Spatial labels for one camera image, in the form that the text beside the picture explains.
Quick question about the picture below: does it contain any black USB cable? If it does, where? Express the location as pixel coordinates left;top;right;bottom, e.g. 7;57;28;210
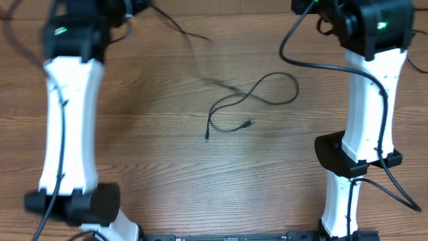
203;71;300;141

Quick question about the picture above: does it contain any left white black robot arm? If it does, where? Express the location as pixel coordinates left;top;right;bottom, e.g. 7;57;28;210
24;0;150;240

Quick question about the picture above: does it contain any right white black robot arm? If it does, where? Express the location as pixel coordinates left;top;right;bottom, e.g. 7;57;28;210
291;1;414;240

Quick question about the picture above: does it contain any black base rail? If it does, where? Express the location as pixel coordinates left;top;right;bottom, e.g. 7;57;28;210
143;229;381;241

